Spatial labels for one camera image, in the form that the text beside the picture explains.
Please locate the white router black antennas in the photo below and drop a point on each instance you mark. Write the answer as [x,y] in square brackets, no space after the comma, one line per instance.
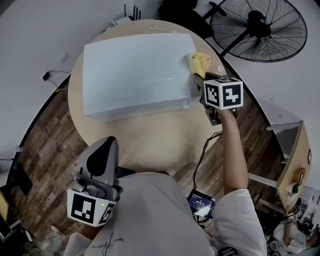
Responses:
[122,21]

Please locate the wooden desk white frame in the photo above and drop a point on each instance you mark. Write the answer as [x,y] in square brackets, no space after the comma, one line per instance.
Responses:
[300,155]

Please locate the clear water bottle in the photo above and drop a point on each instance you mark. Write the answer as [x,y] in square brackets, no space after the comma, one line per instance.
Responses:
[219,68]

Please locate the person's left forearm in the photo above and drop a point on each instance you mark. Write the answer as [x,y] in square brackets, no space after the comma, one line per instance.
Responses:
[88,231]

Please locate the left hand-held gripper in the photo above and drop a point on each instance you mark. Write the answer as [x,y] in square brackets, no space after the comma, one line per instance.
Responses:
[81,207]

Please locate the small black screen device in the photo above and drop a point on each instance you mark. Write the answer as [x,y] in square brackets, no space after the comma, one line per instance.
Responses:
[200,202]

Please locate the large white board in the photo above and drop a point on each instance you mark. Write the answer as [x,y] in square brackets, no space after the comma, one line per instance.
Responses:
[135,75]

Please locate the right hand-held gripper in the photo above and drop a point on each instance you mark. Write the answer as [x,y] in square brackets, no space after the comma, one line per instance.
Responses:
[232,95]

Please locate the black office chair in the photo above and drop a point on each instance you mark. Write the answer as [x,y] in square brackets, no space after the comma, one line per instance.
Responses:
[200,22]

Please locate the black standing fan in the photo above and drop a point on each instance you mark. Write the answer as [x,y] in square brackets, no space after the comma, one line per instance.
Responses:
[260,20]

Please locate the black monitor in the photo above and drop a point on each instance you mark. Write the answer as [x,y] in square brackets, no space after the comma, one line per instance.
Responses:
[23,180]

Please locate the black power adapter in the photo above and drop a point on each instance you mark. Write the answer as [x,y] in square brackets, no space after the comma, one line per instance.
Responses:
[45,76]

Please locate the person's right forearm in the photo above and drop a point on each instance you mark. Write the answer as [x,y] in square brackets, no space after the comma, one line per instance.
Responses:
[233,155]

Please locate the person's white shirt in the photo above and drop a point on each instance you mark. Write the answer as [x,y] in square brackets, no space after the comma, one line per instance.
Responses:
[150,212]

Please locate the person's leg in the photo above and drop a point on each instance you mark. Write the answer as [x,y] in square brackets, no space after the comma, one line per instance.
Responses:
[50,240]

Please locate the white wall socket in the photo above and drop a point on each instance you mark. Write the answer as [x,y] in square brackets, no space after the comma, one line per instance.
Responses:
[65,57]

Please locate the yellow cloth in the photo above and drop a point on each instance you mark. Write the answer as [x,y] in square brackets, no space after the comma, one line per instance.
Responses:
[197,62]

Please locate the small yellow box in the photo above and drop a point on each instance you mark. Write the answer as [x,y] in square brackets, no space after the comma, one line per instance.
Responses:
[298,175]

